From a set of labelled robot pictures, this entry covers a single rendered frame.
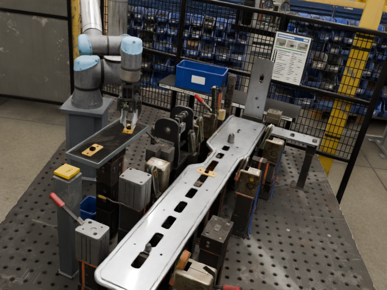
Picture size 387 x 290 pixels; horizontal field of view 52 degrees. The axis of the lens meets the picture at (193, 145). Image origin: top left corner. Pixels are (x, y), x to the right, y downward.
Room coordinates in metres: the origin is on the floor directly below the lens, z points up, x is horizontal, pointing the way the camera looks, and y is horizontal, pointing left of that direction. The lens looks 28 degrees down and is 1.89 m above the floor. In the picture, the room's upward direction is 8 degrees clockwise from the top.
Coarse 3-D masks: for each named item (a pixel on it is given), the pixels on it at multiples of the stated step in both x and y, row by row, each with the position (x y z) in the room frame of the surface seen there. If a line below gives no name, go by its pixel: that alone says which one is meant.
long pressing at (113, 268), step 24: (240, 120) 2.03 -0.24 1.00; (216, 144) 1.70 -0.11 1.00; (240, 144) 1.74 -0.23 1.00; (192, 168) 1.45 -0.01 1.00; (216, 168) 1.48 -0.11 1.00; (168, 192) 1.25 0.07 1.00; (216, 192) 1.30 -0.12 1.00; (144, 216) 1.08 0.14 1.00; (168, 216) 1.11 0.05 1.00; (192, 216) 1.12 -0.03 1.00; (144, 240) 0.97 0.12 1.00; (168, 240) 0.99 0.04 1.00; (120, 264) 0.85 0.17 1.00; (144, 264) 0.87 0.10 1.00; (168, 264) 0.88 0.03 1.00; (120, 288) 0.77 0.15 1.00; (144, 288) 0.78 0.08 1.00
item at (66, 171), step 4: (64, 164) 1.11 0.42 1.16; (60, 168) 1.08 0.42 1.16; (64, 168) 1.08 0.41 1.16; (68, 168) 1.09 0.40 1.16; (72, 168) 1.09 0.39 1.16; (76, 168) 1.09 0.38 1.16; (56, 172) 1.05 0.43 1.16; (60, 172) 1.06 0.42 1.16; (64, 172) 1.06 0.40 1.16; (68, 172) 1.06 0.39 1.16; (72, 172) 1.07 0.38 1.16; (76, 172) 1.08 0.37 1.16; (60, 176) 1.05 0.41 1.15; (64, 176) 1.04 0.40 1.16; (68, 176) 1.04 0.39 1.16; (72, 176) 1.06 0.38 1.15
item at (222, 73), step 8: (184, 64) 2.51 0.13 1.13; (192, 64) 2.50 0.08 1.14; (200, 64) 2.49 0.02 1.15; (208, 64) 2.48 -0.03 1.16; (176, 72) 2.36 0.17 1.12; (184, 72) 2.35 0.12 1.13; (192, 72) 2.34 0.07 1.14; (200, 72) 2.33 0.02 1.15; (208, 72) 2.32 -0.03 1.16; (216, 72) 2.47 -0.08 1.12; (224, 72) 2.46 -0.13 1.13; (176, 80) 2.36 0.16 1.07; (184, 80) 2.35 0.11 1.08; (192, 80) 2.34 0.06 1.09; (200, 80) 2.33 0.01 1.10; (208, 80) 2.32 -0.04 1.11; (216, 80) 2.31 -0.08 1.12; (224, 80) 2.37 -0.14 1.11; (192, 88) 2.34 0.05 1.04; (200, 88) 2.33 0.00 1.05; (208, 88) 2.32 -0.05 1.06; (224, 88) 2.43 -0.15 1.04
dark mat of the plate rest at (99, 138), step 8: (112, 128) 1.41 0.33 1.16; (120, 128) 1.42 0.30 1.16; (136, 128) 1.44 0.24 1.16; (96, 136) 1.33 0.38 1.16; (104, 136) 1.34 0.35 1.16; (112, 136) 1.35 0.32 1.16; (120, 136) 1.35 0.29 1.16; (128, 136) 1.36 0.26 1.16; (88, 144) 1.26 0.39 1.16; (104, 144) 1.27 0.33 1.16; (112, 144) 1.28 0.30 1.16; (120, 144) 1.29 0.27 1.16; (72, 152) 1.19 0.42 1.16; (80, 152) 1.19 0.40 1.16; (96, 152) 1.21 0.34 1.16; (104, 152) 1.22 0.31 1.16; (96, 160) 1.16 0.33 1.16
